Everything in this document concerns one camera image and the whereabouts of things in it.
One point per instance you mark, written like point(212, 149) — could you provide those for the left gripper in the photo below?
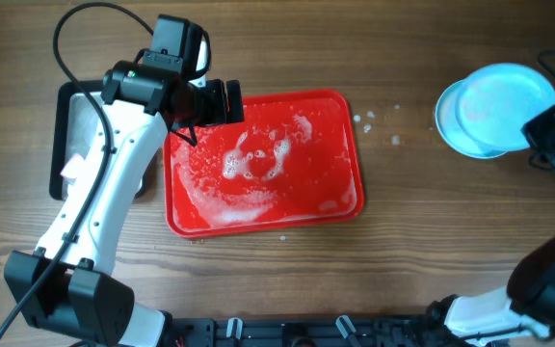
point(232, 101)

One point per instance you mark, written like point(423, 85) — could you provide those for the mint plate with orange stain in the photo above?
point(522, 94)

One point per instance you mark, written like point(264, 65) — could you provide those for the pink sponge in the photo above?
point(73, 167)

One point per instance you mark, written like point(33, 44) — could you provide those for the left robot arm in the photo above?
point(66, 285)

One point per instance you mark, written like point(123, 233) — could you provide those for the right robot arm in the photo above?
point(526, 305)

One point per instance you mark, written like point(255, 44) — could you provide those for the red plastic tray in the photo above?
point(292, 162)

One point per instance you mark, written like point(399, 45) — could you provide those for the black metal basin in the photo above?
point(76, 126)

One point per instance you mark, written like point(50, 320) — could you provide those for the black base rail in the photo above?
point(397, 331)

